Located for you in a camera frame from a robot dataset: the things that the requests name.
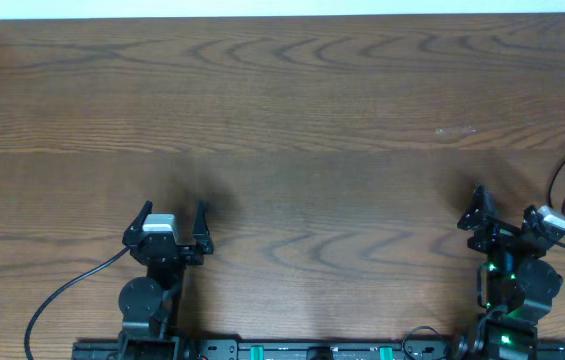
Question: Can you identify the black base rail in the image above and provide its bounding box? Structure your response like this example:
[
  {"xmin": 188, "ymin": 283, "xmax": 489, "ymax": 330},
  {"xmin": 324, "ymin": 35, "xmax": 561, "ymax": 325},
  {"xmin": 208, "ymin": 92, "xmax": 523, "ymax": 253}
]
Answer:
[{"xmin": 71, "ymin": 338, "xmax": 565, "ymax": 360}]

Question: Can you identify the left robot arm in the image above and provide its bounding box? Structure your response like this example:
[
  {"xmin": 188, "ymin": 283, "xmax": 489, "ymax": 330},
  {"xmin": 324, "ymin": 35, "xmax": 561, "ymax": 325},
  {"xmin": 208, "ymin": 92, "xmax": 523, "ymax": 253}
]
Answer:
[{"xmin": 117, "ymin": 201, "xmax": 214, "ymax": 360}]

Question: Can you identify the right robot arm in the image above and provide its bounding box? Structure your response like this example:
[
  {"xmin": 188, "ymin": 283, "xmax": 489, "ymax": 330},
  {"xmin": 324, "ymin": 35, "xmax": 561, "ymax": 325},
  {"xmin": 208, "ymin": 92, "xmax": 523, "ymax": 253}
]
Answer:
[{"xmin": 450, "ymin": 185, "xmax": 565, "ymax": 360}]

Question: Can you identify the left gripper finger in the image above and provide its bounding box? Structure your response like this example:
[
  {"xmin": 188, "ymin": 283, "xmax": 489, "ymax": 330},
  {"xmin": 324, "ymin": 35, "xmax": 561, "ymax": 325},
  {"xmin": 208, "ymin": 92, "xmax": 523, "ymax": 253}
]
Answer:
[
  {"xmin": 129, "ymin": 200, "xmax": 153, "ymax": 232},
  {"xmin": 192, "ymin": 202, "xmax": 212, "ymax": 245}
]

